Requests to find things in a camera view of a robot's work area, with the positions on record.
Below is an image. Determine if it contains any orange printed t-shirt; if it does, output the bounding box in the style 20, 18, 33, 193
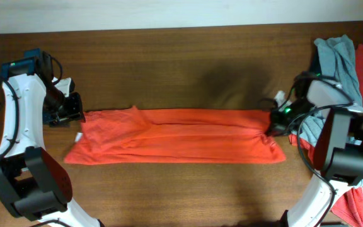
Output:
64, 107, 286, 165

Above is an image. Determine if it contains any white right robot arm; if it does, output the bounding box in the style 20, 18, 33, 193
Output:
265, 72, 363, 226

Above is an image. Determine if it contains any dark navy garment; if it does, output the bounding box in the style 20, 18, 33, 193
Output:
309, 49, 321, 74

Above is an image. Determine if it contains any light blue grey t-shirt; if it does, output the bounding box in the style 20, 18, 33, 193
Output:
300, 35, 363, 147

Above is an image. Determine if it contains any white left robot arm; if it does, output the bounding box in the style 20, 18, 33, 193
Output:
0, 49, 103, 227

